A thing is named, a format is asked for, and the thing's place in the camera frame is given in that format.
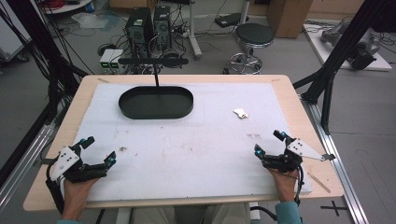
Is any aluminium rail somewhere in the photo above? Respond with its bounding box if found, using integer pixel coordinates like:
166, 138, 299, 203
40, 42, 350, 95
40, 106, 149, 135
299, 92, 371, 224
0, 102, 70, 214

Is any grey robot device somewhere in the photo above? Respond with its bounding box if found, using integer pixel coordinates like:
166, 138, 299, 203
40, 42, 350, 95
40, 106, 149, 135
319, 21, 382, 71

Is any clear plastic sheet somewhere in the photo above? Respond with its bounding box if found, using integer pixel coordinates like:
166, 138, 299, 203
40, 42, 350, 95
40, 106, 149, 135
70, 11, 121, 32

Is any crumpled white paper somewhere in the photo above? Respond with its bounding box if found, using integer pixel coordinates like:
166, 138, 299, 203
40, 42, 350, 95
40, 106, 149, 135
233, 107, 250, 119

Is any black metal frame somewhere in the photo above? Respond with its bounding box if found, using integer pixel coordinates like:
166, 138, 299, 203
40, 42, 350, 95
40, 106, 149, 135
0, 0, 90, 188
292, 0, 396, 135

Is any white table leg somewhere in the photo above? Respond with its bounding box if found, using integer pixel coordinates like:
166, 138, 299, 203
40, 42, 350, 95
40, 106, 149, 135
115, 206, 133, 224

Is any white foam board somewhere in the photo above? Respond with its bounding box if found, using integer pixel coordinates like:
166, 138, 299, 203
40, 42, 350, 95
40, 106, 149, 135
64, 81, 313, 203

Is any white desk leg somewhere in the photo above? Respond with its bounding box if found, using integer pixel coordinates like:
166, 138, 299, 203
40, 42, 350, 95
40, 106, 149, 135
187, 0, 204, 61

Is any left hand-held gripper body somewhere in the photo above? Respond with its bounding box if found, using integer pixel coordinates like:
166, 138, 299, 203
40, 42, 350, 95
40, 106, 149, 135
46, 145, 108, 185

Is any black round stool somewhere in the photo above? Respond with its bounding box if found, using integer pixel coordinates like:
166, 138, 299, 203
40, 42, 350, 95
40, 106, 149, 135
223, 22, 276, 76

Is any thin wooden stick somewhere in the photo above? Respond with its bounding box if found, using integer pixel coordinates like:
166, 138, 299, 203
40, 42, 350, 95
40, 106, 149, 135
307, 172, 332, 194

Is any person's left hand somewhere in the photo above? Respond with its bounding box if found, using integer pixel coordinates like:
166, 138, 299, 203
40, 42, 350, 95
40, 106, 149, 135
61, 176, 101, 221

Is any white floor platform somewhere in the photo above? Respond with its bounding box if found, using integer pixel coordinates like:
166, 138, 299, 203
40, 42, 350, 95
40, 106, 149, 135
303, 22, 393, 73

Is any large black computer tower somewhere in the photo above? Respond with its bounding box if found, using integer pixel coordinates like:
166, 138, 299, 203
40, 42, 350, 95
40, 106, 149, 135
125, 7, 156, 60

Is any light wooden table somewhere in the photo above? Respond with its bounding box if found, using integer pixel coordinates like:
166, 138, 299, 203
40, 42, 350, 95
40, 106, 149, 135
22, 74, 346, 213

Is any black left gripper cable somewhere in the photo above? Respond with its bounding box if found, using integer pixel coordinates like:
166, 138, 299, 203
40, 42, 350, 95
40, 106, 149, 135
45, 157, 65, 216

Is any black camera stand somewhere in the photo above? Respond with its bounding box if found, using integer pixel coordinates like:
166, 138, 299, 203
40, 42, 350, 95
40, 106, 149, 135
118, 57, 190, 88

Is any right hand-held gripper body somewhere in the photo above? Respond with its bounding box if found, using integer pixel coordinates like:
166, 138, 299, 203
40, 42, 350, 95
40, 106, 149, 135
261, 137, 337, 174

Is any small black computer tower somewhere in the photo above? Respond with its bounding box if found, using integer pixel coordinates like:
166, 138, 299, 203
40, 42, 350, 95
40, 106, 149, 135
152, 5, 173, 51

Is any brown cardboard box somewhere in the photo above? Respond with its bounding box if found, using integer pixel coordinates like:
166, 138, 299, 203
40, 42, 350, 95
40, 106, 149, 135
266, 0, 314, 39

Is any black oval tray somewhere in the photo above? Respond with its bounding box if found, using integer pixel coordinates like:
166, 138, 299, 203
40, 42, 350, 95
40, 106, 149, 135
118, 85, 194, 120

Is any black flat floor device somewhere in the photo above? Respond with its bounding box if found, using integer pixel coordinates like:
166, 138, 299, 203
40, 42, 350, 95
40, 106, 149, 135
214, 12, 250, 29

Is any person's right hand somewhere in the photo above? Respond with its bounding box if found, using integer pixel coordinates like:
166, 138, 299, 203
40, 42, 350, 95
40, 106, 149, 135
268, 167, 301, 203

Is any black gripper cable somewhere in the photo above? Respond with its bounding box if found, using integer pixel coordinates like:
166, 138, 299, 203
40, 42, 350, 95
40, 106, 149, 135
292, 165, 305, 207
45, 157, 65, 216

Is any white power supply box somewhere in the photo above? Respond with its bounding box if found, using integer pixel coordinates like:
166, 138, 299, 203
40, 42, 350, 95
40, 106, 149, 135
99, 49, 115, 72
109, 49, 125, 71

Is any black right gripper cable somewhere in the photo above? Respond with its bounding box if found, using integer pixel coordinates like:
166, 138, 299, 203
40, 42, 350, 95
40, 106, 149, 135
292, 165, 305, 207

